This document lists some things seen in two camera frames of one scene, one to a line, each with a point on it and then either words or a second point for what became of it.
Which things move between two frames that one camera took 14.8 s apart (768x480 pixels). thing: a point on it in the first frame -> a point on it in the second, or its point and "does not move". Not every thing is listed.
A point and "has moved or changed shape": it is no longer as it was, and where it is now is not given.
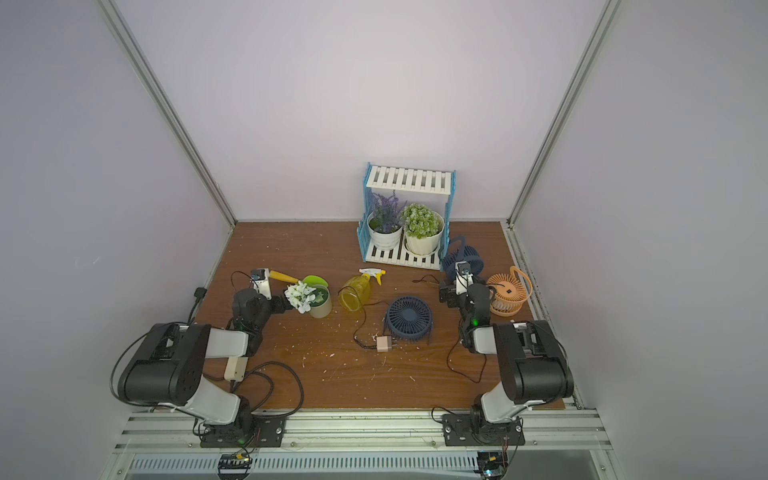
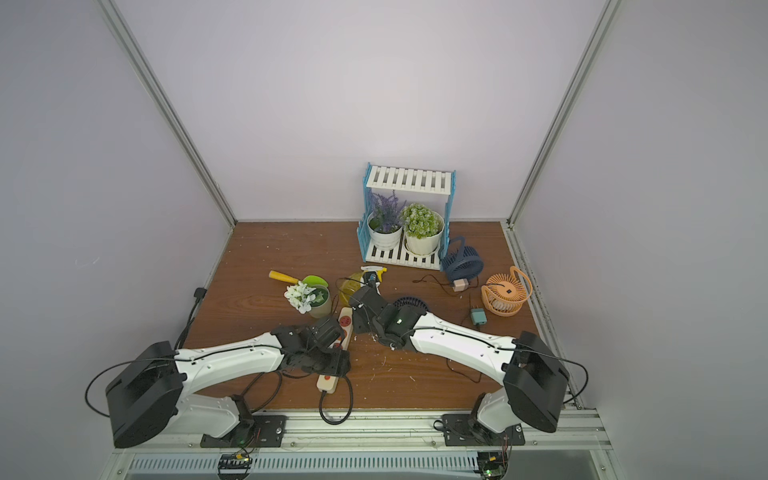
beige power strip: [235, 368] has moved or changed shape
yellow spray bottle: [356, 293] does not move
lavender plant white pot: [385, 224] does not move
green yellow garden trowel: [312, 279] does not move
